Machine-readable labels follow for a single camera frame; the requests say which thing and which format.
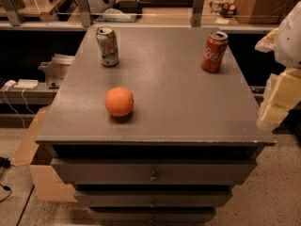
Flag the green white soda can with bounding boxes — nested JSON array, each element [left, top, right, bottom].
[[96, 26, 119, 67]]

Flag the black cable on floor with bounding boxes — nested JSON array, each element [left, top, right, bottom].
[[0, 156, 13, 204]]

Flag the orange fruit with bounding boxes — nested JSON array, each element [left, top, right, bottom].
[[104, 88, 134, 117]]

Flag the black keyboard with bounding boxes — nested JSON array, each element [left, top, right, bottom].
[[138, 0, 194, 8]]

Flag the red coke can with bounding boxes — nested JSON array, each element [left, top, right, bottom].
[[201, 31, 229, 73]]

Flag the grey drawer cabinet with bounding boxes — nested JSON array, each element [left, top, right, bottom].
[[37, 27, 274, 223]]

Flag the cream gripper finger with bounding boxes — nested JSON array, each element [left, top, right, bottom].
[[256, 68, 301, 131], [255, 28, 277, 53]]

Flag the white power strip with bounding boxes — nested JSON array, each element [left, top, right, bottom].
[[14, 79, 39, 89]]

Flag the clear plastic bottle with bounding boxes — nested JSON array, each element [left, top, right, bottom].
[[211, 0, 224, 15]]

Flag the white cable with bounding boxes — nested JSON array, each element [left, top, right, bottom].
[[1, 79, 36, 129]]

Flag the cardboard box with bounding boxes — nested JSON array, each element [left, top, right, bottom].
[[12, 106, 76, 202]]

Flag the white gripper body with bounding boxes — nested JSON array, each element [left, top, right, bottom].
[[274, 1, 301, 68]]

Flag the grey metal bracket part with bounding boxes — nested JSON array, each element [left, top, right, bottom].
[[39, 54, 74, 88]]

